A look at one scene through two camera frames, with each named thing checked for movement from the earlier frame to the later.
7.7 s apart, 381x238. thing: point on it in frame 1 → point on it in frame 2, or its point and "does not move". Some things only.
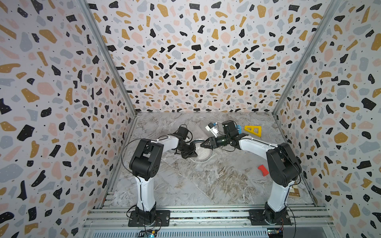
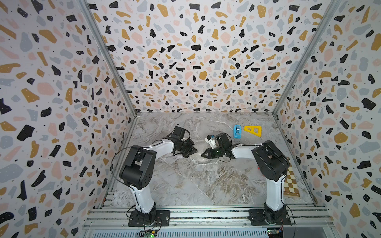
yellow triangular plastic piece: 252,131 does not move
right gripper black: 213,143 → 209,154
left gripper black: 192,152 does not move
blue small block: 240,129 does not move
